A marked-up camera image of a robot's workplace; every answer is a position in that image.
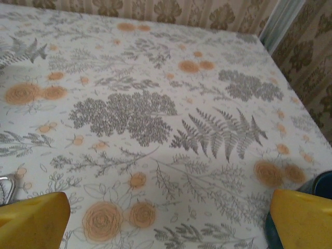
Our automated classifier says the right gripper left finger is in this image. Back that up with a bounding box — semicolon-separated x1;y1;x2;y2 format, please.
0;191;71;249

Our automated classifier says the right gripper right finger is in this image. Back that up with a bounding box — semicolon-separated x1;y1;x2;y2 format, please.
269;188;332;249

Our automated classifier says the silver key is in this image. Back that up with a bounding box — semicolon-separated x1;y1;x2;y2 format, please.
0;173;17;205

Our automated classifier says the dark blue cup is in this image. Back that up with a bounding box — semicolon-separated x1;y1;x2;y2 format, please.
264;170;332;249

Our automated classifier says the floral patterned tablecloth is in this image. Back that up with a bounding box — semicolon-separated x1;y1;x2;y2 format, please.
0;7;332;249

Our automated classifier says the aluminium frame post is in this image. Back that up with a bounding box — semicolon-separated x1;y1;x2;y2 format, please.
258;0;307;57

